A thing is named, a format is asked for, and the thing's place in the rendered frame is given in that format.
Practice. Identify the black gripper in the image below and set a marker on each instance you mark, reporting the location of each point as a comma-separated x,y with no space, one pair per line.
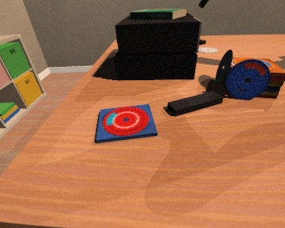
203,3

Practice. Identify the white cd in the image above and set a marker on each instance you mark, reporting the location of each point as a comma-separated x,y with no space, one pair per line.
208,50

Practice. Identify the red cd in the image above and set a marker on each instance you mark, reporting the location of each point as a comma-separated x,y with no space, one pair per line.
114,124

